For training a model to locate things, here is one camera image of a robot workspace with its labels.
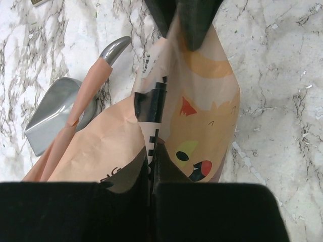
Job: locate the grey metal litter scoop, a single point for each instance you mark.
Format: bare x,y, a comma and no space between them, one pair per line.
53,111

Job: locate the metal bag sealing clip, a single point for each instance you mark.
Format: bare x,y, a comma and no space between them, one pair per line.
36,3

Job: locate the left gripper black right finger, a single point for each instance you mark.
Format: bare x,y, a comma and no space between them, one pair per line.
186,211

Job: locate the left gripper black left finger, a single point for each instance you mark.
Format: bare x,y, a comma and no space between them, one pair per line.
113,210

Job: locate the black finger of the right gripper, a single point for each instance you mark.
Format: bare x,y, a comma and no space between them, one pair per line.
162,12
196,17

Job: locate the pink cat litter bag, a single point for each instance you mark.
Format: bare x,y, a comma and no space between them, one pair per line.
186,100

